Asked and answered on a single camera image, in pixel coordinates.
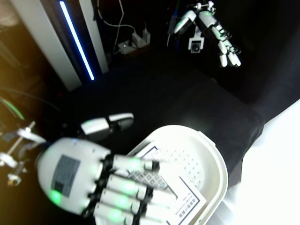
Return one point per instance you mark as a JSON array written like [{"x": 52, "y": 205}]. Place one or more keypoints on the talking calculator box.
[{"x": 187, "y": 194}]

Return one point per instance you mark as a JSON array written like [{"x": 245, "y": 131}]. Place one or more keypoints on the white perforated plastic basket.
[{"x": 211, "y": 164}]

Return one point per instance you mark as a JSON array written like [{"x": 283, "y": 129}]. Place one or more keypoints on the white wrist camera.
[{"x": 196, "y": 47}]

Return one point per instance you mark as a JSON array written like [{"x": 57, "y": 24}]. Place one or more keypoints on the white power strip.
[{"x": 138, "y": 38}]

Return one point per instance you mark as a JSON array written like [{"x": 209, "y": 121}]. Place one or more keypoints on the white plug adapter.
[{"x": 145, "y": 35}]

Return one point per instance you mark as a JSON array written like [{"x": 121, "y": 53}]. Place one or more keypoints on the white column with blue light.
[{"x": 47, "y": 47}]

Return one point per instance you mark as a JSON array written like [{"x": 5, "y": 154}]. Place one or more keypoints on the black table cloth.
[{"x": 175, "y": 98}]

